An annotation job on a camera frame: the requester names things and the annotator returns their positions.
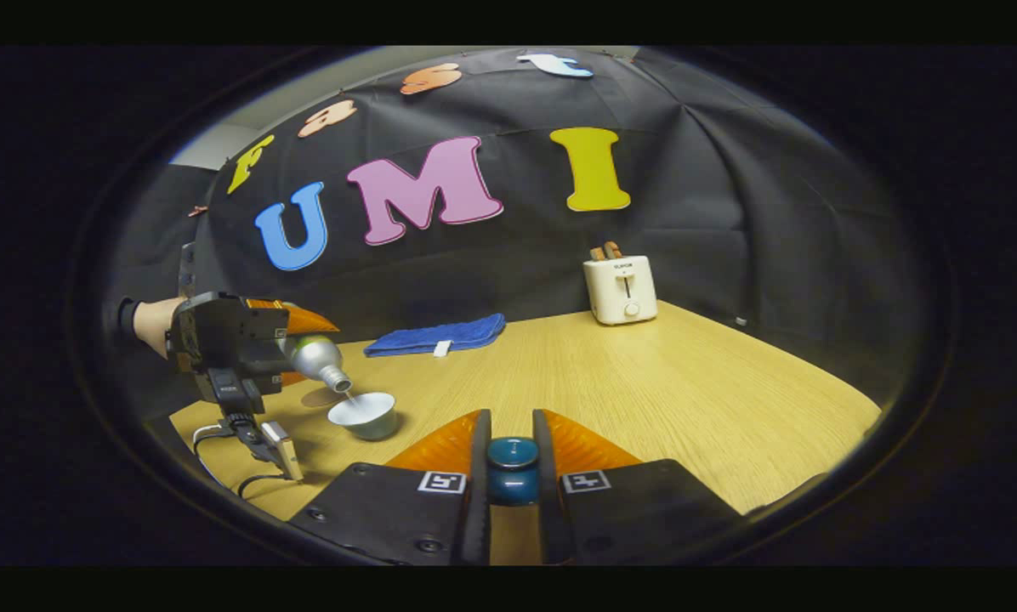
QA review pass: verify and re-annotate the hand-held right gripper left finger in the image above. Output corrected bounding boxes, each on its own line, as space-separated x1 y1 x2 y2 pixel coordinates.
287 408 492 566

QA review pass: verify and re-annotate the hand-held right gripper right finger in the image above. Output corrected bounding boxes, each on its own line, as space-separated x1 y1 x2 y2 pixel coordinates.
532 408 747 566

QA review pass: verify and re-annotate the silver green water bottle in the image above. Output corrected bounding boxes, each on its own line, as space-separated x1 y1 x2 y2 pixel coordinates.
279 334 354 394

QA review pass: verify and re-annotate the teal white teacup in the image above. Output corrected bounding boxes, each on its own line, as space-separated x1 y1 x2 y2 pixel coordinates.
327 392 398 441

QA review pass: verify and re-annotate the blue towel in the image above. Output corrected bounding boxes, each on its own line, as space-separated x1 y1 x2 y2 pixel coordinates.
363 313 507 359

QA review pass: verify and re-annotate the black backdrop cloth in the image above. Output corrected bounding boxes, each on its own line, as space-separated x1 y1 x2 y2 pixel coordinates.
105 47 926 417

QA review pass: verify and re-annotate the white toaster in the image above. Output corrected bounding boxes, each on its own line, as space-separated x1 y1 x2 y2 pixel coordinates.
582 255 658 326

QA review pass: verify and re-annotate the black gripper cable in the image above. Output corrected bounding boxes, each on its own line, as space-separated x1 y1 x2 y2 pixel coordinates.
191 422 293 501

